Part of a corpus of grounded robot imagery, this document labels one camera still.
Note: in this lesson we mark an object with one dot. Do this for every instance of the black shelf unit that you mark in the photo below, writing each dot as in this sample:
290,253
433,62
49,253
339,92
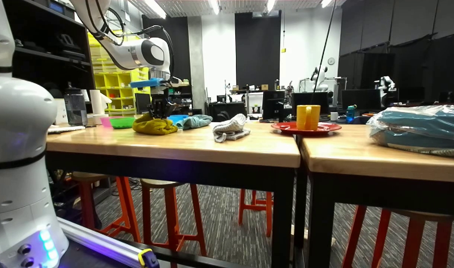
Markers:
37,50

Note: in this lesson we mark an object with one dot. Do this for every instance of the short wooden table black frame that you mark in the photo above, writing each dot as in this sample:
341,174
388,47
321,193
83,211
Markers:
384,191

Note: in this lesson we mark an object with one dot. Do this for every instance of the white bucket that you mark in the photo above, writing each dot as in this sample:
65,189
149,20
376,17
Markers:
59,113

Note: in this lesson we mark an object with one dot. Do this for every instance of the blue bottle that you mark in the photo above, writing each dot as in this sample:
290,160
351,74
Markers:
351,114

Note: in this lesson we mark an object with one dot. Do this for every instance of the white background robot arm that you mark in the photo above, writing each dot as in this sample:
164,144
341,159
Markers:
384,86

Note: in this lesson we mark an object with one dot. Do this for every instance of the grey knitted cloth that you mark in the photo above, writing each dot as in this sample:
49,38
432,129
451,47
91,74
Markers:
229,127

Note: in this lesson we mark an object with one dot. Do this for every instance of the blue plastic bowl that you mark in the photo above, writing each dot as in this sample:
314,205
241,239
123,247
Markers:
174,120

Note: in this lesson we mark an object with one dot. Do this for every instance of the orange leg wooden stool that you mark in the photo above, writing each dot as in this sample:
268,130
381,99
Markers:
414,239
173,218
257,206
122,209

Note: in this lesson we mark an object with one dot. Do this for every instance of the green plastic bowl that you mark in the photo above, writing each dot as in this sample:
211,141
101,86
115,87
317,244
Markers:
122,122

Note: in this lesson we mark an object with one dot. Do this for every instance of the yellow mug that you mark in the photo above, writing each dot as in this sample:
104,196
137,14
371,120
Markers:
308,117

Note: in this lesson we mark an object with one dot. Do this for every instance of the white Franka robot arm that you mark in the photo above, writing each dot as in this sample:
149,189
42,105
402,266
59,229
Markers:
18,150

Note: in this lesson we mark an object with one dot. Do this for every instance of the yellow storage bin rack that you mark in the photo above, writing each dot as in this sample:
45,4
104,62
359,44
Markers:
112,84

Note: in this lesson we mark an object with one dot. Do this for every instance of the robot base platform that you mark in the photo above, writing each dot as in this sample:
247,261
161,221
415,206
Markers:
101,247

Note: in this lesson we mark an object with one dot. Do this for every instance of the dark grey plastic jug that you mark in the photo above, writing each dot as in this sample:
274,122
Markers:
76,107

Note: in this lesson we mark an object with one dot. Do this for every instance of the olive green knitted cloth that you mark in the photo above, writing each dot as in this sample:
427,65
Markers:
153,127

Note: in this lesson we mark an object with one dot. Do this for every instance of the black computer monitor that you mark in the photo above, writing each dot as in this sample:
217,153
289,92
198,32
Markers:
311,99

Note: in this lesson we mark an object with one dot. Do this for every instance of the red plate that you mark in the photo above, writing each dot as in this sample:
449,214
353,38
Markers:
305,129

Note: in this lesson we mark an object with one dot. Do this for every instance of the long wooden table black frame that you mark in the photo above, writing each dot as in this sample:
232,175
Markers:
186,172

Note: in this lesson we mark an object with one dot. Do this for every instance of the pink plastic bowl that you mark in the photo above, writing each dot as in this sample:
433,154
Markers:
106,123

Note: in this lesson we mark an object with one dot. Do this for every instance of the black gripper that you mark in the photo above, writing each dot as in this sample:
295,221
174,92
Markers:
162,98

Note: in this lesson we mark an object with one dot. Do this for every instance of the plastic bag of blue cloths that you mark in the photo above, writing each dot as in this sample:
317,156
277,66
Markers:
420,130

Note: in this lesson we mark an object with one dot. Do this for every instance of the teal towel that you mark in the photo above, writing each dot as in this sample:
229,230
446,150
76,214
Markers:
196,122

